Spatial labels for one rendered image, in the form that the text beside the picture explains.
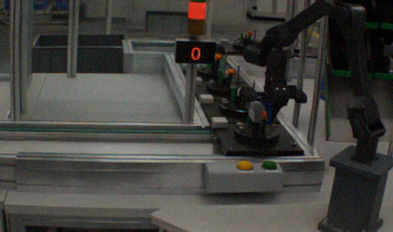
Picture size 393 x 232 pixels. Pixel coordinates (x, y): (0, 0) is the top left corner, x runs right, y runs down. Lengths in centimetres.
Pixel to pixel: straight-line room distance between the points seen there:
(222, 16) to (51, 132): 748
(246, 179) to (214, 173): 9
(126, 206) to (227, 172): 28
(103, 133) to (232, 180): 48
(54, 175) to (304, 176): 71
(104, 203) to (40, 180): 20
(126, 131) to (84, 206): 38
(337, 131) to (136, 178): 64
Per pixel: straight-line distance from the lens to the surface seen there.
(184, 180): 163
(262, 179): 160
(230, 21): 923
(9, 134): 188
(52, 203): 159
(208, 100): 210
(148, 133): 186
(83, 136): 186
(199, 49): 180
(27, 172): 162
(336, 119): 184
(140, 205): 158
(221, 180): 157
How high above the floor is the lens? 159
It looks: 18 degrees down
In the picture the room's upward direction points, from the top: 4 degrees clockwise
